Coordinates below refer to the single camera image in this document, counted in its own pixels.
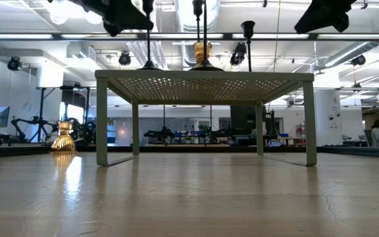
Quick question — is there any overhead frame light bar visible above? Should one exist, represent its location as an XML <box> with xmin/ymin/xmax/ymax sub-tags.
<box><xmin>0</xmin><ymin>32</ymin><xmax>379</xmax><ymax>42</ymax></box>

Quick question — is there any dark screen on stand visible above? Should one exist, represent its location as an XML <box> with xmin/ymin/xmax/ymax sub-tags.
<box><xmin>61</xmin><ymin>88</ymin><xmax>88</xmax><ymax>109</ymax></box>

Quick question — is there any silver ceiling air duct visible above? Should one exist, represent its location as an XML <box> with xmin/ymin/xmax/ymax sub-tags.
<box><xmin>175</xmin><ymin>0</ymin><xmax>221</xmax><ymax>32</ymax></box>

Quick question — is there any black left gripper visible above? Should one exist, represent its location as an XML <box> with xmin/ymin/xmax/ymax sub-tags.
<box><xmin>66</xmin><ymin>0</ymin><xmax>154</xmax><ymax>37</ymax></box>

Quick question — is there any black tripod stand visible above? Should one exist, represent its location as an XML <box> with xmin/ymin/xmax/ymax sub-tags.
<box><xmin>28</xmin><ymin>87</ymin><xmax>53</xmax><ymax>143</ymax></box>

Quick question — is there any black background robot station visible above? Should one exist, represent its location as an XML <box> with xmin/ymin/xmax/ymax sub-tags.
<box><xmin>143</xmin><ymin>105</ymin><xmax>177</xmax><ymax>145</ymax></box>

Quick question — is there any white round column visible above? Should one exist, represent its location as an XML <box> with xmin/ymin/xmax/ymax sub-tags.
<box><xmin>316</xmin><ymin>89</ymin><xmax>343</xmax><ymax>147</ymax></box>

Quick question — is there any black table frame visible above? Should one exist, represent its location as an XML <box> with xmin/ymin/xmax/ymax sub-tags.
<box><xmin>0</xmin><ymin>144</ymin><xmax>379</xmax><ymax>160</ymax></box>

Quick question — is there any black background box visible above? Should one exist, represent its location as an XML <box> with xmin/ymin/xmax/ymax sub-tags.
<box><xmin>230</xmin><ymin>105</ymin><xmax>266</xmax><ymax>136</ymax></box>

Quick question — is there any black ceiling spotlight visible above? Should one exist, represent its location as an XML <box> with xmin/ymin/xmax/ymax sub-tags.
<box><xmin>7</xmin><ymin>56</ymin><xmax>22</xmax><ymax>72</ymax></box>
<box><xmin>229</xmin><ymin>41</ymin><xmax>248</xmax><ymax>66</ymax></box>
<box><xmin>350</xmin><ymin>54</ymin><xmax>367</xmax><ymax>66</ymax></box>
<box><xmin>118</xmin><ymin>51</ymin><xmax>132</xmax><ymax>66</ymax></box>

